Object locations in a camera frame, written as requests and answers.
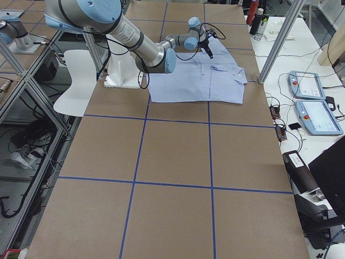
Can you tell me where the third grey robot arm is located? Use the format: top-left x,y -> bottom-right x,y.
1,16 -> 28,45

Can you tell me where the clear bottle black lid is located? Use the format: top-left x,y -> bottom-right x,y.
254,15 -> 269,40

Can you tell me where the aluminium frame post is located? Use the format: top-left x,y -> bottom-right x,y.
258,0 -> 305,85

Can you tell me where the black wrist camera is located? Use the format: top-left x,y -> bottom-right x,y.
205,29 -> 217,38

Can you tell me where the blue teach pendant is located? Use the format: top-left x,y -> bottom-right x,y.
288,71 -> 326,100
295,100 -> 344,136

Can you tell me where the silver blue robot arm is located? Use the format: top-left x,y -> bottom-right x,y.
45,0 -> 213,74

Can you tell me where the small black phone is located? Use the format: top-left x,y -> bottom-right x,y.
288,122 -> 301,130

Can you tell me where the lower blue teach pendant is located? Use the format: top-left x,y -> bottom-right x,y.
295,100 -> 344,136

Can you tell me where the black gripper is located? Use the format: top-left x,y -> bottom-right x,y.
203,40 -> 213,59

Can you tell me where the blue striped button shirt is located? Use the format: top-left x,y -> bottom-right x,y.
148,38 -> 247,104

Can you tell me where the brown paper roll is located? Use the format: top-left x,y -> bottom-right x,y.
282,151 -> 320,194

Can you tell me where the white plastic chair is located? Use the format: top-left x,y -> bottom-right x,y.
53,50 -> 96,117

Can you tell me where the black monitor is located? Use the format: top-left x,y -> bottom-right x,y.
308,138 -> 344,215

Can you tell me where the black power adapter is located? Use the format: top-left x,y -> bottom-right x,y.
326,96 -> 336,111

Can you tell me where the upper blue teach pendant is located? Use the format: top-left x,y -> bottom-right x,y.
288,71 -> 326,100

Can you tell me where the red bottle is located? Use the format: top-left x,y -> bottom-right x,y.
246,0 -> 259,25

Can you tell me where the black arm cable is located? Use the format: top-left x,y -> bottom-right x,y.
80,23 -> 227,90

